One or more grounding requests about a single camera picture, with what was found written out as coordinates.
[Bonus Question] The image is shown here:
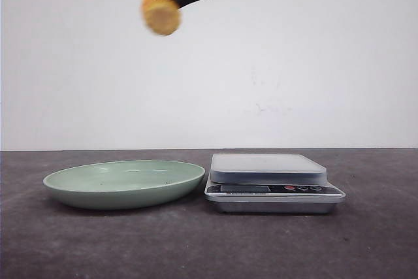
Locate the yellow corn cob piece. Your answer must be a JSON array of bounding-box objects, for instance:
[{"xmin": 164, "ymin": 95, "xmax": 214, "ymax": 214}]
[{"xmin": 140, "ymin": 0, "xmax": 181, "ymax": 36}]

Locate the silver digital kitchen scale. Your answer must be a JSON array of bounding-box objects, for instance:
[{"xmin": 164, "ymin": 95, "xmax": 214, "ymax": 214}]
[{"xmin": 204, "ymin": 154, "xmax": 346, "ymax": 214}]

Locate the green oval plate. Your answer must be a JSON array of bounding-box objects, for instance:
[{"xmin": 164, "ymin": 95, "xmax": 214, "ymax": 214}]
[{"xmin": 42, "ymin": 160, "xmax": 205, "ymax": 210}]

